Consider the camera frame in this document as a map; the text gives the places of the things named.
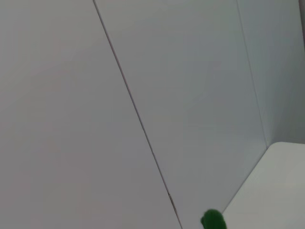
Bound beige tote bag green handles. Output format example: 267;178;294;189
200;209;227;229

